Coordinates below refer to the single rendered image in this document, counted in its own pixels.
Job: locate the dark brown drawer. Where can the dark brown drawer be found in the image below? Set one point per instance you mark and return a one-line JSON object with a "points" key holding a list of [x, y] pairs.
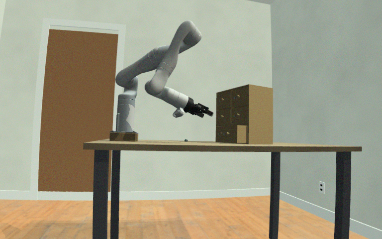
{"points": [[223, 116], [218, 133], [240, 96], [239, 115], [234, 133], [224, 100]]}

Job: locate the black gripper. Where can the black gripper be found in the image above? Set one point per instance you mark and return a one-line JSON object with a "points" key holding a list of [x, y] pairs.
{"points": [[197, 109]]}

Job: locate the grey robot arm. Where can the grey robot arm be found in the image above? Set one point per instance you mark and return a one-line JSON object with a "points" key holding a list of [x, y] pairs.
{"points": [[164, 60]]}

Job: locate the small tan chest of drawers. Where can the small tan chest of drawers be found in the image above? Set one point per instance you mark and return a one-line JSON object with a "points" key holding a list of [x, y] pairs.
{"points": [[260, 113]]}

